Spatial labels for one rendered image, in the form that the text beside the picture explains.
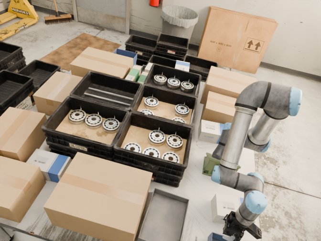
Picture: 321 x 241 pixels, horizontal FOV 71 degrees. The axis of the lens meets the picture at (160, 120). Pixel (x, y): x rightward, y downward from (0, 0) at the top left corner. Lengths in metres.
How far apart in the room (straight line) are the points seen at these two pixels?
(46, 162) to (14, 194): 0.24
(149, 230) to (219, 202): 0.39
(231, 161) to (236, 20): 3.13
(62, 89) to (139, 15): 2.89
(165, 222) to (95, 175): 0.43
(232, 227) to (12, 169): 1.05
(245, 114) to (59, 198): 0.87
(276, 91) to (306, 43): 3.44
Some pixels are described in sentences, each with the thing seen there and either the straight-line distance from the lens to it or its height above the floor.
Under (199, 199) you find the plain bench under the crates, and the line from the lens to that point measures 1.37.
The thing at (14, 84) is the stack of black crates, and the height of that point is 0.49.
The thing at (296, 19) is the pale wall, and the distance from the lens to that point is 4.24.
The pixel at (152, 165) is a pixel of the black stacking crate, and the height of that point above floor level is 0.87.
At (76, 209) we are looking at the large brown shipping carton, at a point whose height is 0.90.
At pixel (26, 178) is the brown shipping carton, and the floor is 0.86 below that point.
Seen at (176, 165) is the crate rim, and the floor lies 0.93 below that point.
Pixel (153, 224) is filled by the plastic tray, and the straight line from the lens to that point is 1.26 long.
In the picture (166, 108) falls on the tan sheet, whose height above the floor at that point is 0.83.
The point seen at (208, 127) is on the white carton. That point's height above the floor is 0.79.
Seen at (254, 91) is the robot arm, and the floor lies 1.37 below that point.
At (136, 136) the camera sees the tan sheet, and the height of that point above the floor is 0.83.
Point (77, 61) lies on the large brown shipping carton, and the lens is 1.88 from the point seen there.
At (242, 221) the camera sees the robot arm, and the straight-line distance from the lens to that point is 1.06.
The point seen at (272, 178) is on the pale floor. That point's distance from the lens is 2.67.
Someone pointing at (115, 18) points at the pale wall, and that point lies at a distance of 4.48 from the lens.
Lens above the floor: 1.88
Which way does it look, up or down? 44 degrees down
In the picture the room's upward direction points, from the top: 11 degrees clockwise
